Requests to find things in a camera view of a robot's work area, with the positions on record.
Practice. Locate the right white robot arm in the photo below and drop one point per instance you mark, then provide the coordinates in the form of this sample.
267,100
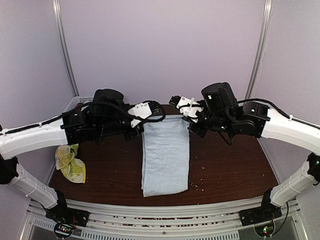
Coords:
221,112

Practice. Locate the yellow green patterned towel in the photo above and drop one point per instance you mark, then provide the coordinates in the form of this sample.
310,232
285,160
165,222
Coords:
71,167

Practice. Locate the aluminium front rail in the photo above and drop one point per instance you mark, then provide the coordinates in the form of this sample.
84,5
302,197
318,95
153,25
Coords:
217,221

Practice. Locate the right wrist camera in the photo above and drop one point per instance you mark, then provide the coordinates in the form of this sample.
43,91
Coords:
187,107

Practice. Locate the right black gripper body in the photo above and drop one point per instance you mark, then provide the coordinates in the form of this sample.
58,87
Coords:
200,132

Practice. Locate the left aluminium frame post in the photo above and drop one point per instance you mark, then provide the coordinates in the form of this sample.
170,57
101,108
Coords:
63,43

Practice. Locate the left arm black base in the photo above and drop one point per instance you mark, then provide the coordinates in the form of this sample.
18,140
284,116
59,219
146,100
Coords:
69,216

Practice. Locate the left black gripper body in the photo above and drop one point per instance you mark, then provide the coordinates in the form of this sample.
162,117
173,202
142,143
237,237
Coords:
129,136

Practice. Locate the right aluminium frame post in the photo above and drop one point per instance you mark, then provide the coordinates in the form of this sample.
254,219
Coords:
261,48

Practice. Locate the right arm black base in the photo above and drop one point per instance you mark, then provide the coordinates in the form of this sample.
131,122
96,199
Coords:
258,215

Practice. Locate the white plastic basket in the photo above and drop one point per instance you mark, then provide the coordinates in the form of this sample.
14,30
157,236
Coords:
76,100

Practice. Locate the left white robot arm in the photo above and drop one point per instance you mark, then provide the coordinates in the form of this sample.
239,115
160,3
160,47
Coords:
105,115

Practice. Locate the light blue towel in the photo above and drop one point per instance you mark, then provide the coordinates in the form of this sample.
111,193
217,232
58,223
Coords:
165,157

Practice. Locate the aluminium frame post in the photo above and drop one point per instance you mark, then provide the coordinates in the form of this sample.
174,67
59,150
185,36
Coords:
63,43
261,48

